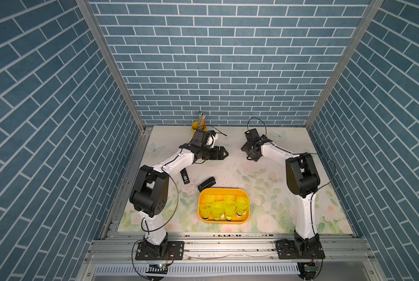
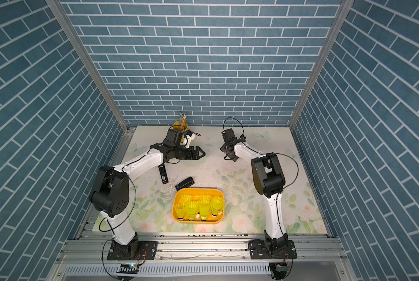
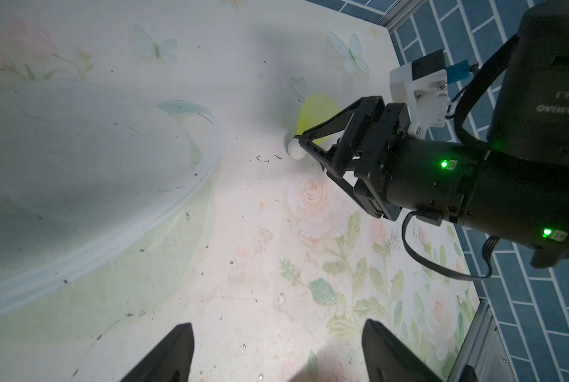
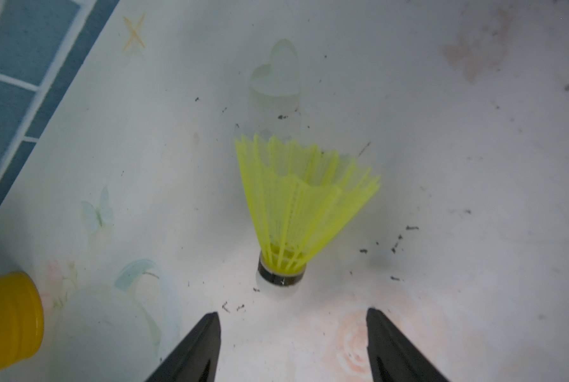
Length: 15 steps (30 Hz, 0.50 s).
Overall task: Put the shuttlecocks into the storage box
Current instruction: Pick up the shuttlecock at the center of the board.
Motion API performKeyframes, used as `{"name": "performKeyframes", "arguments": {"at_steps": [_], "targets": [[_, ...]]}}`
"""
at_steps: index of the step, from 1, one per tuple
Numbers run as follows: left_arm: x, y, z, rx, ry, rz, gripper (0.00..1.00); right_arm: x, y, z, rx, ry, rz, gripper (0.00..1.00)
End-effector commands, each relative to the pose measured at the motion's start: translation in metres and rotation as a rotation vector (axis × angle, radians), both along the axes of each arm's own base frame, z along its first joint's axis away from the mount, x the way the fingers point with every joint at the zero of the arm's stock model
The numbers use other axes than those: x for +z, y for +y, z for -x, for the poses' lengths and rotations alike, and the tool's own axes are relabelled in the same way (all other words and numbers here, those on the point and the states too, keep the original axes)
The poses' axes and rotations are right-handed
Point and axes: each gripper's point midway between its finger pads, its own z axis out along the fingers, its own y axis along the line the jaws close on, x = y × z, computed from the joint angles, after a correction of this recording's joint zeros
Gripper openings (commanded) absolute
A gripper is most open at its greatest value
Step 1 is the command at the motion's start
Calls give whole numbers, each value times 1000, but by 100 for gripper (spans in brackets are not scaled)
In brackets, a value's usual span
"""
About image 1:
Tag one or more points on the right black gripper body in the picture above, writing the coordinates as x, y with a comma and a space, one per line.
247, 150

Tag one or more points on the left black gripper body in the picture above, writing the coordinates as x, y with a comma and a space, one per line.
207, 153

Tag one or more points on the yellow plastic storage box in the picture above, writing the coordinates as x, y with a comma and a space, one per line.
219, 192

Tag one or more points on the yellow shuttlecock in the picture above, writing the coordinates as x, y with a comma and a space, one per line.
205, 210
230, 211
242, 205
217, 210
209, 199
229, 199

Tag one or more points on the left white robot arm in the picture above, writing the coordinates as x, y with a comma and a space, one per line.
149, 193

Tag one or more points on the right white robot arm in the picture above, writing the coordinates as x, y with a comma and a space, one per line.
303, 180

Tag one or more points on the yellow pen cup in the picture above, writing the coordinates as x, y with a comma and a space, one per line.
194, 127

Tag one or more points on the pencils in cup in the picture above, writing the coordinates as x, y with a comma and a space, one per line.
201, 121

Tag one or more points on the black cylindrical marker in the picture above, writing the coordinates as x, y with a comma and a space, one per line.
185, 176

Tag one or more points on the black stapler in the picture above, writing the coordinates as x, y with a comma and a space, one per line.
206, 184

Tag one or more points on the white vent grille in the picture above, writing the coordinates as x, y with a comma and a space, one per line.
202, 269

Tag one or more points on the left circuit board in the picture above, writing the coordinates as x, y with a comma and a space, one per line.
157, 269

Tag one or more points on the circuit board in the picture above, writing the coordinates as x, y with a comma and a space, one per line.
309, 269
157, 269

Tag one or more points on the right circuit board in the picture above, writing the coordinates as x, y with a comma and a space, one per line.
309, 269

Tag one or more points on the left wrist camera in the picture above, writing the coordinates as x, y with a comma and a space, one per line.
212, 137

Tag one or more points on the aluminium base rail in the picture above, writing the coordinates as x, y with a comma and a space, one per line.
210, 247

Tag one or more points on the left metal corner post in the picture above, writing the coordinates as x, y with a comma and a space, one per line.
93, 25

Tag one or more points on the metal corner post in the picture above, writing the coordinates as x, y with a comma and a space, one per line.
93, 25
368, 16

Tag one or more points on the right metal corner post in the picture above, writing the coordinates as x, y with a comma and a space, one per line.
368, 16

